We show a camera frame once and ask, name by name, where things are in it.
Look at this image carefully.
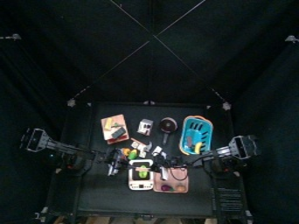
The black rectangular block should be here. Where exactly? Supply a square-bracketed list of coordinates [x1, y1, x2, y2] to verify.
[111, 127, 129, 139]

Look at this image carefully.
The thin frame brace wire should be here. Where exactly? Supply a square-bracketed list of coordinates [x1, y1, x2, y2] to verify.
[109, 0, 226, 102]
[74, 0, 209, 100]

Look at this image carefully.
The black toy frying pan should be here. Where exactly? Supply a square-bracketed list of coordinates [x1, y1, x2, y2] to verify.
[158, 116, 181, 146]

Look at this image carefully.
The blue basket orange rim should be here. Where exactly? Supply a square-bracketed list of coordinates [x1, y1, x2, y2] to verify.
[179, 115, 215, 156]

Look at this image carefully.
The green toy pear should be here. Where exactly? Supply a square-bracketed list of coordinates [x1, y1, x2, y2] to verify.
[127, 149, 139, 161]

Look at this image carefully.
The white toy block set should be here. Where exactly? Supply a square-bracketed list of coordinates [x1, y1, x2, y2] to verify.
[130, 137, 147, 159]

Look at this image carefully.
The green toy starfruit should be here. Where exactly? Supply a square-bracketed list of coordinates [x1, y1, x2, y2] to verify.
[138, 164, 151, 179]

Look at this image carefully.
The pink tray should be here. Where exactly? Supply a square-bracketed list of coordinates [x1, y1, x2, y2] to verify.
[153, 165, 191, 193]

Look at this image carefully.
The red flat book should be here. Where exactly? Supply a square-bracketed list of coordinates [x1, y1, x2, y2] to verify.
[107, 136, 131, 145]

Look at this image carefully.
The black cable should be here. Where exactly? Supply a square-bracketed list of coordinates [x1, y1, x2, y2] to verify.
[170, 165, 191, 182]

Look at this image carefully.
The metal frame clamp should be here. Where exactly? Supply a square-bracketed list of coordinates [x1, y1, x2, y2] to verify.
[285, 34, 299, 44]
[0, 33, 25, 41]

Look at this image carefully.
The small white toy appliance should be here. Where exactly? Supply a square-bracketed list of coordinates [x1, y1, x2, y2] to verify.
[137, 118, 155, 137]

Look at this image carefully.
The white toy cutting board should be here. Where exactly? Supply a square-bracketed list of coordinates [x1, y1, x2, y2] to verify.
[127, 158, 155, 192]

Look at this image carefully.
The yellow toy banana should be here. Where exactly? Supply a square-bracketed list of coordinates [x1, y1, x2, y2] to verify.
[194, 142, 205, 155]

